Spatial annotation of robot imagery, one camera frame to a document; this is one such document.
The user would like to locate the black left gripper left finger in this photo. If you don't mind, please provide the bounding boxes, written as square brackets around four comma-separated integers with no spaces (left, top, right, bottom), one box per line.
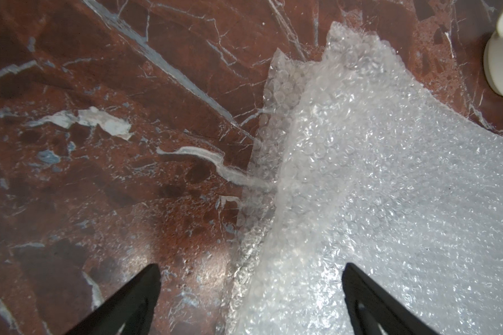
[67,263,162,334]

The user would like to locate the clear bubble wrap sheet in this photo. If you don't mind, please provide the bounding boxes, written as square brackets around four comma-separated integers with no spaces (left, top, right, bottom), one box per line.
[225,22,503,334]

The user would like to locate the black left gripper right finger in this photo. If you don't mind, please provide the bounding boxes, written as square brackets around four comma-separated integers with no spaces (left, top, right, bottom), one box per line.
[342,262,437,334]

